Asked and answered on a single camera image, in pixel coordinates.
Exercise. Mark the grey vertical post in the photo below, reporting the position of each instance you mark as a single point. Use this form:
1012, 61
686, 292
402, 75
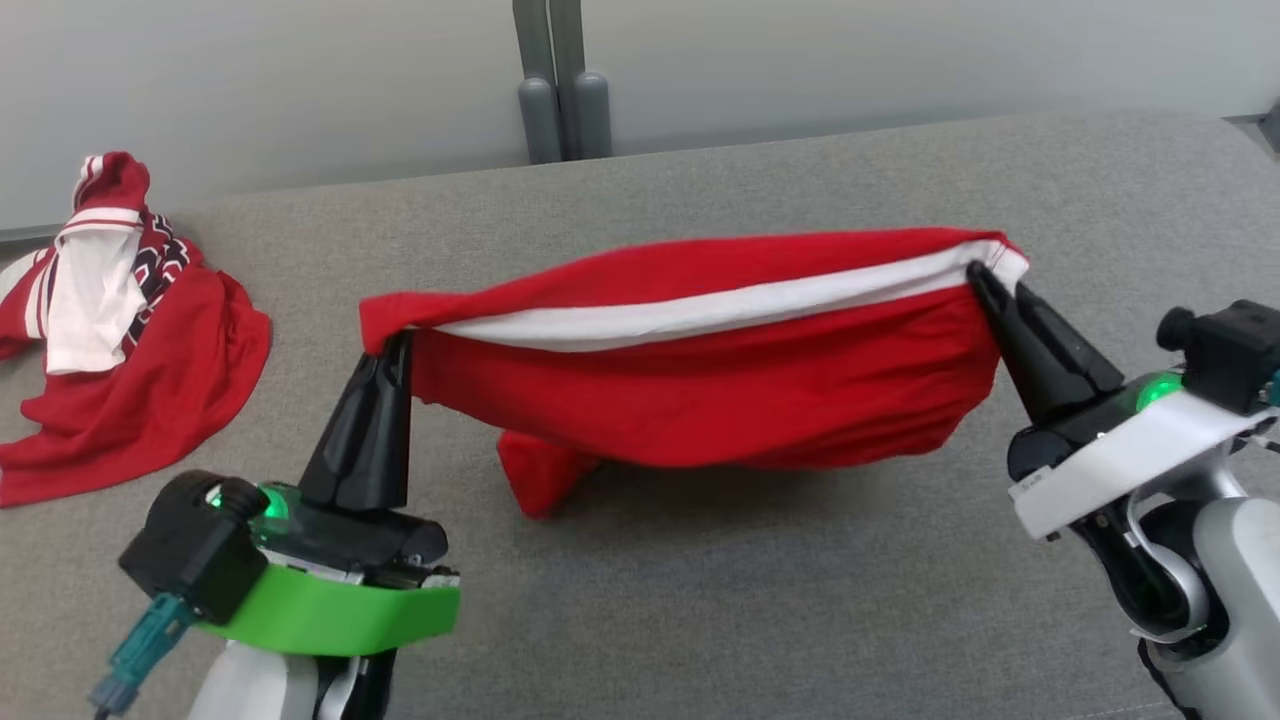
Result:
535, 90
585, 90

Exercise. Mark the dark grey wall baseboard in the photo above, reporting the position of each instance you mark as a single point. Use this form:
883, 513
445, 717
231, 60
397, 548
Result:
25, 236

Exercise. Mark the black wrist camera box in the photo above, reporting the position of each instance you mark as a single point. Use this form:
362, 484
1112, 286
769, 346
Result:
190, 545
1235, 350

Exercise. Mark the red white number jersey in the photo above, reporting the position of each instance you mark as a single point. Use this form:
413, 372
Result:
170, 380

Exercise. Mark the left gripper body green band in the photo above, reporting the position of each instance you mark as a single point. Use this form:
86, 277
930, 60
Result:
340, 610

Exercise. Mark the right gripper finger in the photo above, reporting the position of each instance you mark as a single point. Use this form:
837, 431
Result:
1030, 370
1075, 355

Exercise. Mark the left black wrist camera box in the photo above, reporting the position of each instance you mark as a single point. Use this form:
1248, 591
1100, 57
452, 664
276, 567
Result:
190, 545

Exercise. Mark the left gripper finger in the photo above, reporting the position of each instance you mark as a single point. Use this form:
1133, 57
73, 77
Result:
397, 440
345, 460

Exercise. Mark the right black wrist camera box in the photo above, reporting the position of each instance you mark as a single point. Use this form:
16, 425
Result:
1235, 350

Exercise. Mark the red shorts white stripe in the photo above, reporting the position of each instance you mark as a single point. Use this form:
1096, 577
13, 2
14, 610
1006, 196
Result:
720, 380

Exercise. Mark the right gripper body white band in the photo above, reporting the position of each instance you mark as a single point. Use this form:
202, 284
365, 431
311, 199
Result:
1120, 465

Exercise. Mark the grey fabric sofa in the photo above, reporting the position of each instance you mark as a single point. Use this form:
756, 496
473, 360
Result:
700, 600

